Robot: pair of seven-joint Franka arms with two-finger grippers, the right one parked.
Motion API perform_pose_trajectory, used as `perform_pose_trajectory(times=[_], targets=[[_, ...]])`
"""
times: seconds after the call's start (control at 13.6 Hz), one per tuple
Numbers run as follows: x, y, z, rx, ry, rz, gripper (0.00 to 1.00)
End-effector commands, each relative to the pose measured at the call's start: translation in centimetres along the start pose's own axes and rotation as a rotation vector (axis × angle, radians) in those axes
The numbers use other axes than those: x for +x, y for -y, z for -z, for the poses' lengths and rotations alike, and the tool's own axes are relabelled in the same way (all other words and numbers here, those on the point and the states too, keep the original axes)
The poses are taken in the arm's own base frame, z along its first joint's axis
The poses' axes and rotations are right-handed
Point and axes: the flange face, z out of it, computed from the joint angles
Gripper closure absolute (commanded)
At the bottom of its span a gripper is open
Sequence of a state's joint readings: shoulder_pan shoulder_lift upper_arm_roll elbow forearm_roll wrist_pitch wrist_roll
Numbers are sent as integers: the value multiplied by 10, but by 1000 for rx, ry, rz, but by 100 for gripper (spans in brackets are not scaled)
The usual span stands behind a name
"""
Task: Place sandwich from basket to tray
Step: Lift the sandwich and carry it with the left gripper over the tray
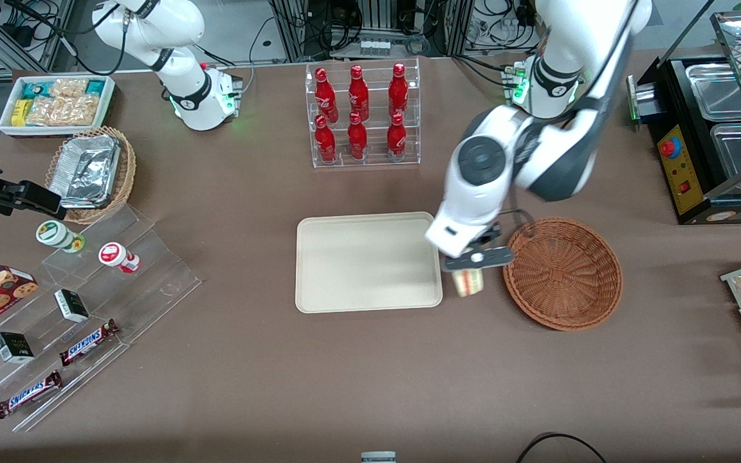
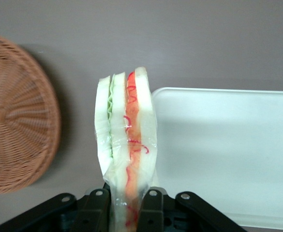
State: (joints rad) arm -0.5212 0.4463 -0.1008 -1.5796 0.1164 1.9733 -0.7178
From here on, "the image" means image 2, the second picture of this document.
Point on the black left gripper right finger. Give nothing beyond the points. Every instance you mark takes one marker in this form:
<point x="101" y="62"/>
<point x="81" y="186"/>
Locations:
<point x="155" y="212"/>

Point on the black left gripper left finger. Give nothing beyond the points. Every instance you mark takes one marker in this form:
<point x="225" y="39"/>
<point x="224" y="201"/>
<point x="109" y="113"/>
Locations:
<point x="88" y="212"/>

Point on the triangle sandwich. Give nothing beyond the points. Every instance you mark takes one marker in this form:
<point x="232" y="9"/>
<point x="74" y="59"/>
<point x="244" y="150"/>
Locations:
<point x="122" y="125"/>

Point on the cream plastic tray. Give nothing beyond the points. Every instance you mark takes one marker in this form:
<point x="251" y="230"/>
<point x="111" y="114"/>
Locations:
<point x="228" y="149"/>

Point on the large round wicker basket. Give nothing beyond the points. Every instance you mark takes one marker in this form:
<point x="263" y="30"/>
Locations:
<point x="15" y="116"/>

